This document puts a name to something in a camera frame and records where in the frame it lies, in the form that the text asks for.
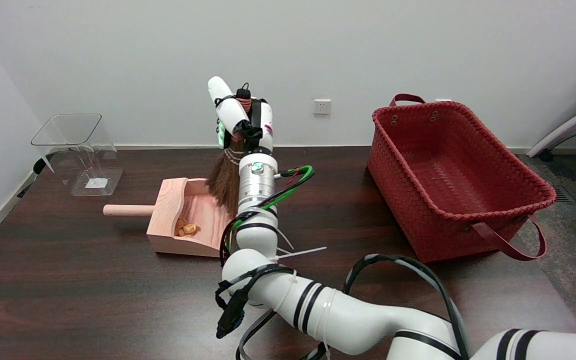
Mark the brown bristle hand broom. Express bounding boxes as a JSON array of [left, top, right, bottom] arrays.
[[205, 82, 254, 218]]

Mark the green robot cable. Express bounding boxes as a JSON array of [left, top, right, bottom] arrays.
[[219, 165, 316, 266]]

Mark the wooden dustpan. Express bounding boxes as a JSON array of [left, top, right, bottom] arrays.
[[103, 177, 234, 258]]

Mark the clear plastic container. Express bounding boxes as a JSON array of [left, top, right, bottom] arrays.
[[31, 113, 124, 197]]

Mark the red woven basket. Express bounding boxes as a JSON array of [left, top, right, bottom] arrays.
[[366, 93, 558, 262]]

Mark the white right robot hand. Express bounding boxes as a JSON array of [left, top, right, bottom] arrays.
[[207, 76, 274, 156]]

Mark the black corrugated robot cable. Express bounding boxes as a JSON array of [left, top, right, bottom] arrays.
[[215, 254, 470, 360]]

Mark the grey office chair base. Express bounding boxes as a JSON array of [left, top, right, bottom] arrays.
[[527, 97, 576, 228]]

